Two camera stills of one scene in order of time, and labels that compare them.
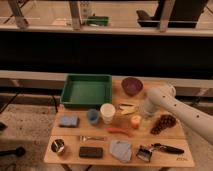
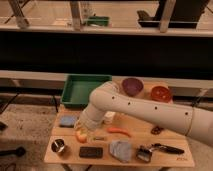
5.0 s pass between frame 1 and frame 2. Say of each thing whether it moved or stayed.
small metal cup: stayed
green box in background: stayed
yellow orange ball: moved
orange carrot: stayed
